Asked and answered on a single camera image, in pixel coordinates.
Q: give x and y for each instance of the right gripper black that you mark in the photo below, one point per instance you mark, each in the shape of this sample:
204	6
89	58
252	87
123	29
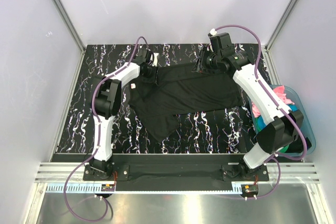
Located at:
201	63

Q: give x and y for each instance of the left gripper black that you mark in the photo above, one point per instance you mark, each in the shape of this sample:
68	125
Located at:
151	73

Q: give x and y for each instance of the black t shirt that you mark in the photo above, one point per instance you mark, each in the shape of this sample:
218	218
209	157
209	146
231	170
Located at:
179	90
297	146

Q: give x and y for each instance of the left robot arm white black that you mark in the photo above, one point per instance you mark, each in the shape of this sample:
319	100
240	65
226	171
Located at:
106	102

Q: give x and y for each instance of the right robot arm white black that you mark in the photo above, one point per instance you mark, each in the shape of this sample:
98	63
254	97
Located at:
282	123

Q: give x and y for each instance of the blue t shirt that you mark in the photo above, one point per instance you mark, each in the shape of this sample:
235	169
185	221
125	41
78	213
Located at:
260	122

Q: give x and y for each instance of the pink t shirt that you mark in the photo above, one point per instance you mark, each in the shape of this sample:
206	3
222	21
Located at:
280	92

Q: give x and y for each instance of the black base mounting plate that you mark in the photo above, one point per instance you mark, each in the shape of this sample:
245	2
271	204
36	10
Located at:
222	159

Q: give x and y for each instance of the green t shirt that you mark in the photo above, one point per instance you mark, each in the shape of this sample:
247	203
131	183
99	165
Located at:
284	149

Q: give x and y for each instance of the teal plastic laundry basket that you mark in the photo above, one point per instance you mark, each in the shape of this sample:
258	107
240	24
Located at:
305	127

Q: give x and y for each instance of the black t shirt in basket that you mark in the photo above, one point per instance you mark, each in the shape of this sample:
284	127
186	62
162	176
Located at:
297	146

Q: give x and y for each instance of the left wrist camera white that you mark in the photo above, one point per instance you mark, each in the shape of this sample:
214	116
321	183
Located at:
154	59

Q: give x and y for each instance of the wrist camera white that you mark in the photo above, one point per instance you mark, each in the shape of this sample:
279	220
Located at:
154	59
212	32

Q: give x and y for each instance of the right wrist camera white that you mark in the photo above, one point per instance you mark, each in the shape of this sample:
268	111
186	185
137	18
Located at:
212	32

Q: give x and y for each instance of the left aluminium frame post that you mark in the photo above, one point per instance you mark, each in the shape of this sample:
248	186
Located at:
69	24

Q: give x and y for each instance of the aluminium frame post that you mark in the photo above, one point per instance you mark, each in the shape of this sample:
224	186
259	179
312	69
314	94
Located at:
280	25
69	24

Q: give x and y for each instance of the aluminium rail profile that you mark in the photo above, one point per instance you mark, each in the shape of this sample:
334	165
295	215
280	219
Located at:
289	173

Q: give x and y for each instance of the right aluminium frame post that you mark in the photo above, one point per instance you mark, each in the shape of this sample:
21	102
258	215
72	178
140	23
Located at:
280	25

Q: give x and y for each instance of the white slotted cable duct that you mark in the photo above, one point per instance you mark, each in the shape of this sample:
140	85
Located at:
103	188

